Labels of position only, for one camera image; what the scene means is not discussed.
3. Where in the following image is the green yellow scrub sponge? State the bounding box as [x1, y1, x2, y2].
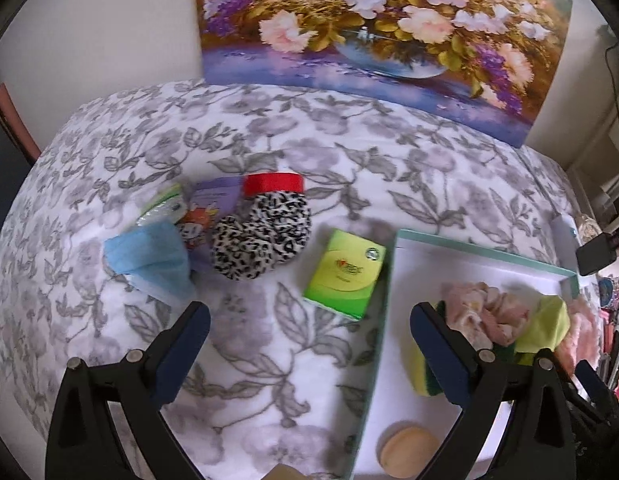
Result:
[409, 300, 517, 396]

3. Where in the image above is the pink white fuzzy sock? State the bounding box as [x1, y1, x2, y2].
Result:
[553, 295, 601, 376]

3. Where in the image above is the pink patterned fabric bundle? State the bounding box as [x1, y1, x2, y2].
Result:
[442, 282, 531, 350]

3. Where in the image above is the lime green cloth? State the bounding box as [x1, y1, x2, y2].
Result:
[515, 296, 571, 366]

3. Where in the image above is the blue face mask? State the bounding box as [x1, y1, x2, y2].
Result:
[104, 221, 196, 308]

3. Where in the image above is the round beige makeup sponge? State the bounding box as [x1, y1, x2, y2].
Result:
[379, 426, 439, 479]

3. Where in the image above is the green tissue pack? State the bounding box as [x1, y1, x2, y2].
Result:
[303, 230, 387, 321]

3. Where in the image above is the white teal tray box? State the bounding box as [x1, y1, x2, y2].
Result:
[347, 229, 579, 479]

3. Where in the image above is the grey floral blanket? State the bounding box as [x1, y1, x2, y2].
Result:
[0, 80, 582, 479]

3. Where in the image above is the black power adapter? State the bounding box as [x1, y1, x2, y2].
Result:
[575, 233, 616, 276]

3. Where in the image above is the silver wrapped packet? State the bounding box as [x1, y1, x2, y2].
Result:
[136, 183, 188, 226]

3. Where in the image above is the purple tissue pack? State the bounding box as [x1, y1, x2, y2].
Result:
[176, 177, 244, 272]

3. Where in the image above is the white device with light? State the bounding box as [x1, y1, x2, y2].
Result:
[550, 214, 581, 272]

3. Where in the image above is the leopard print scrunchie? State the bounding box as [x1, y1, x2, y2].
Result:
[210, 191, 311, 281]

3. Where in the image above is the red velvet scrunchie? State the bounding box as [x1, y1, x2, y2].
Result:
[244, 172, 305, 197]

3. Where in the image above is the dark tv cabinet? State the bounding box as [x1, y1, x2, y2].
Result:
[0, 84, 40, 230]

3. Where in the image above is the floral painting canvas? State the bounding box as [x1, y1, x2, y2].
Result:
[196, 0, 573, 146]

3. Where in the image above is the black cable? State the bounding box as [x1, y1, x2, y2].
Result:
[603, 41, 619, 126]

